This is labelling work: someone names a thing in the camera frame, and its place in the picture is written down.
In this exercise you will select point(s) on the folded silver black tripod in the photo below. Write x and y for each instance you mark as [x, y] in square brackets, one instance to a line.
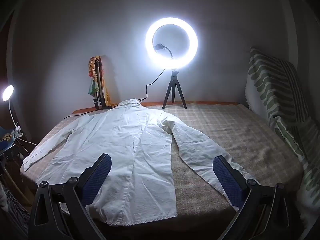
[99, 80]

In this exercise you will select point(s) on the white clip-on lamp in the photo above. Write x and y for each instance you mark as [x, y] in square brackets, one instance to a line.
[8, 93]

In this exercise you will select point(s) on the white long-sleeved shirt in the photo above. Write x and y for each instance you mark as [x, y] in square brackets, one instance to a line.
[140, 150]

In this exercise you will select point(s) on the black gooseneck phone clamp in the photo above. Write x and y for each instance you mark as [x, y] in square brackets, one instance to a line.
[158, 47]

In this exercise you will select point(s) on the blue chair back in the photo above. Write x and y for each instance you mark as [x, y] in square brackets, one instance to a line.
[5, 145]

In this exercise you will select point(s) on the person's striped pants leg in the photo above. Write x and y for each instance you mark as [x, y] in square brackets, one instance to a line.
[11, 205]

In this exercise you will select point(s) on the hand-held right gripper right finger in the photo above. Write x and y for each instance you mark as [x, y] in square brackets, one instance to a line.
[226, 177]

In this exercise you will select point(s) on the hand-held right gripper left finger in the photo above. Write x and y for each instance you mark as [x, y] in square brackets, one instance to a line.
[100, 177]

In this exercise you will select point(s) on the beige checked blanket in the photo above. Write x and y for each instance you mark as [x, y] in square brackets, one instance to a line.
[225, 135]

